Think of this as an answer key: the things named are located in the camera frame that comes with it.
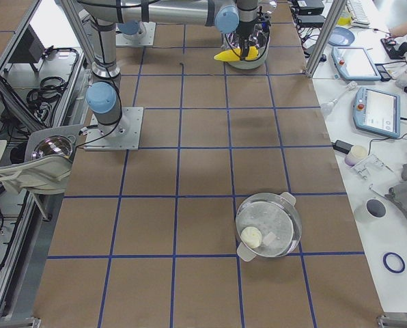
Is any glass pot lid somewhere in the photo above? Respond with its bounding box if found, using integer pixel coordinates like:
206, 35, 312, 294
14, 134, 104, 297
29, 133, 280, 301
236, 192, 302, 262

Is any white cup dark inside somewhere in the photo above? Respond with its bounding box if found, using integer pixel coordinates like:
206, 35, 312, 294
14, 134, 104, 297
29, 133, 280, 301
354, 198, 387, 223

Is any blue plate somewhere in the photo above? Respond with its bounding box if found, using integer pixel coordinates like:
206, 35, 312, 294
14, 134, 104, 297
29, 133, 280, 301
328, 27, 355, 46

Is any aluminium frame post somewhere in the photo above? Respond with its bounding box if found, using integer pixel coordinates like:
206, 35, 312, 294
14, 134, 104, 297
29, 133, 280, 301
305, 0, 346, 78

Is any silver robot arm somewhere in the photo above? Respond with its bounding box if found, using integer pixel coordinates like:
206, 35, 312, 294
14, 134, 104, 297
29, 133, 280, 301
79, 1, 267, 63
61, 1, 122, 135

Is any yellow corn cob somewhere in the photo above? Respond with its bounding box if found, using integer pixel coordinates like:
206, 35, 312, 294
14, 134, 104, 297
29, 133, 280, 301
213, 46, 259, 62

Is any white purple jar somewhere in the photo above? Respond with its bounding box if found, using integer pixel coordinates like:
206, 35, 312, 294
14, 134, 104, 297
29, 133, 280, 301
344, 145, 368, 167

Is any black power adapter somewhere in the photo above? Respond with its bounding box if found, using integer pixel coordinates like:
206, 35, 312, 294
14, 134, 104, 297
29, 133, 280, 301
332, 139, 353, 154

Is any glass lid in bag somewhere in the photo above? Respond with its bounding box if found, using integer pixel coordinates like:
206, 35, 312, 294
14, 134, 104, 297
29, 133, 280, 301
31, 135, 74, 160

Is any right teach pendant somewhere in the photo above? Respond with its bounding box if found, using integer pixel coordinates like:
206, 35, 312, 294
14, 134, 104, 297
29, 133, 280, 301
352, 87, 401, 139

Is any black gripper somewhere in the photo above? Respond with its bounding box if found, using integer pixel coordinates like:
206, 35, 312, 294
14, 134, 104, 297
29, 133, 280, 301
236, 0, 258, 61

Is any pale green electric pot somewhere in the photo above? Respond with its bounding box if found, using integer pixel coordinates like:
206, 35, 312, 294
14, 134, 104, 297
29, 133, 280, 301
222, 18, 271, 70

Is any teach pendant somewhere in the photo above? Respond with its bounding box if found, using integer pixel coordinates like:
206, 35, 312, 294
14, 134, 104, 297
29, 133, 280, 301
352, 87, 401, 139
331, 46, 382, 81

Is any left teach pendant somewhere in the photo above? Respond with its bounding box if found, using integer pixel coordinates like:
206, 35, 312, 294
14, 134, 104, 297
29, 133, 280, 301
331, 46, 382, 81

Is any blue tape ring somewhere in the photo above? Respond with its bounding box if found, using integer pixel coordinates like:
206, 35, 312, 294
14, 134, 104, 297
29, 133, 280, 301
383, 251, 406, 273

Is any white cloth bag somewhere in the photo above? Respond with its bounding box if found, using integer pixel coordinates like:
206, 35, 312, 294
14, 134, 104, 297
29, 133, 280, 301
0, 124, 83, 195

